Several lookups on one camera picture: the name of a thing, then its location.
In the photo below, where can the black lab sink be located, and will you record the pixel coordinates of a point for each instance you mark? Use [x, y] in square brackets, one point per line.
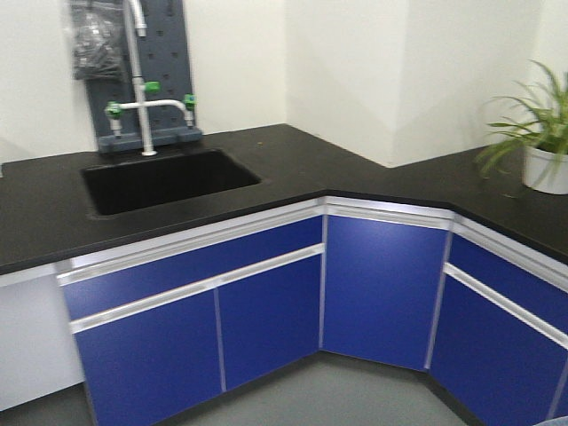
[129, 186]

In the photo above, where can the blue lab cabinet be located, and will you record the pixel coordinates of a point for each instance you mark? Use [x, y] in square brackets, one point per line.
[168, 324]

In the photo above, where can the grey pegboard drying rack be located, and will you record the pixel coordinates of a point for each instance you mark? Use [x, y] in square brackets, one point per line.
[164, 58]

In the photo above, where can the white lab faucet green knobs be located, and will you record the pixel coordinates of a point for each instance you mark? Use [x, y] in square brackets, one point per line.
[135, 27]

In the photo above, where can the bag of black parts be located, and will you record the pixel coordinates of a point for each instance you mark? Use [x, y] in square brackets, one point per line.
[96, 31]

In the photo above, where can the green potted plant white pot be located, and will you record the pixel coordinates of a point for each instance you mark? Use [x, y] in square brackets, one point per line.
[539, 134]

